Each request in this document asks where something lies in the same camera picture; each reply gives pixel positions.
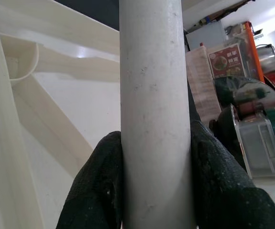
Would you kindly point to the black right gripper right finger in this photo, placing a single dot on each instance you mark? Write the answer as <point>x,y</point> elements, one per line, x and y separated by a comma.
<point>223,195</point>

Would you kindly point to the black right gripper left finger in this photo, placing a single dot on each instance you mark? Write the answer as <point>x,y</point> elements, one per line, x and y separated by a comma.
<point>96,190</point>

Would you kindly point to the white plastic table leg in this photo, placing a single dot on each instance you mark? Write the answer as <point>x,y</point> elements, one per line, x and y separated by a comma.
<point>156,95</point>

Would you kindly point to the clear plastic storage container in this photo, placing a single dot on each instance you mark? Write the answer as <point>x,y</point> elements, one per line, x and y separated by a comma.
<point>258,148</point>

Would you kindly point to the white plastic table top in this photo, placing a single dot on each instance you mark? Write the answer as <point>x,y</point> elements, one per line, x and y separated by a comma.
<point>56,119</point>

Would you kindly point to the orange lidded storage box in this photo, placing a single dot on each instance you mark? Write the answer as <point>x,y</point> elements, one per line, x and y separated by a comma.
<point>225,62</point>

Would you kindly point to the stainless steel pot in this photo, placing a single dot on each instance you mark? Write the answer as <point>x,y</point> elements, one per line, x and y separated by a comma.
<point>267,59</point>

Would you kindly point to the white box appliance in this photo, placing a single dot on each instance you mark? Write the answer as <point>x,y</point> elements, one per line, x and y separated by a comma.
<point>206,35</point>

